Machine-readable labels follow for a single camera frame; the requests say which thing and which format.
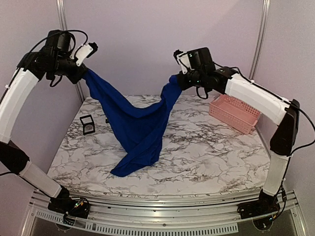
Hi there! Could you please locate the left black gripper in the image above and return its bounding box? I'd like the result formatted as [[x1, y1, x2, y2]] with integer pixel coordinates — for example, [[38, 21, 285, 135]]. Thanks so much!
[[47, 52, 88, 84]]

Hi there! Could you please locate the blue printed t-shirt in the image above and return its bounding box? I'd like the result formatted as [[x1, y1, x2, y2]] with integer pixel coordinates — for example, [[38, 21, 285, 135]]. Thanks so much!
[[83, 70, 182, 177]]

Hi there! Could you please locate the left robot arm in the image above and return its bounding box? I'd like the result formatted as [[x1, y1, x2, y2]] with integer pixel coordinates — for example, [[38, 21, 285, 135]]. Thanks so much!
[[0, 29, 96, 213]]

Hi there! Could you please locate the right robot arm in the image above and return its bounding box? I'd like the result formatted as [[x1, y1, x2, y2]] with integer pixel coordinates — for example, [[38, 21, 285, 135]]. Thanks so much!
[[173, 47, 299, 214]]

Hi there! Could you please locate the pink plastic basket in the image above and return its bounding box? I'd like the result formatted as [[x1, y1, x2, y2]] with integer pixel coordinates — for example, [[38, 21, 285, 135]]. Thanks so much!
[[209, 94, 261, 135]]

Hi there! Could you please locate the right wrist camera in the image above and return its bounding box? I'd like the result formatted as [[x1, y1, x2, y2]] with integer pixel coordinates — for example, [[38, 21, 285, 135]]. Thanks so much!
[[173, 50, 191, 74]]

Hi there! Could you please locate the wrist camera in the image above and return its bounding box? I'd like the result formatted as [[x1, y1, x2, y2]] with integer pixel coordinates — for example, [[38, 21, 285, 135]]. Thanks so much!
[[70, 42, 98, 66], [173, 50, 191, 74]]

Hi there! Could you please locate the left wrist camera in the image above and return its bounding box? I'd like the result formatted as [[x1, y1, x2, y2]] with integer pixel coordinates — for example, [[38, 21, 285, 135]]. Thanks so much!
[[70, 42, 98, 66]]

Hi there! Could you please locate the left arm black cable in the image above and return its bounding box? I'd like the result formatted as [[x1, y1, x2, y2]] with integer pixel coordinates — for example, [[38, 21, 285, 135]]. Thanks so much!
[[0, 29, 89, 177]]

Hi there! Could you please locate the left aluminium frame post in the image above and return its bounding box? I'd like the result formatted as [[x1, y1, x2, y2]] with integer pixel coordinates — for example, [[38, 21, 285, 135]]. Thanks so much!
[[55, 0, 86, 105]]

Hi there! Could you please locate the aluminium frame post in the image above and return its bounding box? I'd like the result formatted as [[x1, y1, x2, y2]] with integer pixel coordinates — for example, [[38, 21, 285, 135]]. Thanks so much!
[[55, 0, 86, 105], [249, 0, 271, 80]]

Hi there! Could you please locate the right aluminium frame post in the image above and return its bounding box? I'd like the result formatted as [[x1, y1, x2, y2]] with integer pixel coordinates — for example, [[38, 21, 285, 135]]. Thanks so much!
[[249, 0, 271, 80]]

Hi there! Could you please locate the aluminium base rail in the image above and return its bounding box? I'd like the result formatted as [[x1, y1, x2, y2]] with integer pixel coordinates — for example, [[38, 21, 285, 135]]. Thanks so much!
[[20, 190, 308, 236]]

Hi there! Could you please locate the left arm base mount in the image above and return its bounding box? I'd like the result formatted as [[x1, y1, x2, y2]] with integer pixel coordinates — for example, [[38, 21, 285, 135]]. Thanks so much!
[[48, 197, 91, 219]]

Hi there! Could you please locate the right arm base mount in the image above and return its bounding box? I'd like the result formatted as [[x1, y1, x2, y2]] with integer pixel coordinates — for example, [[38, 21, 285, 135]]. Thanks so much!
[[237, 197, 280, 219]]

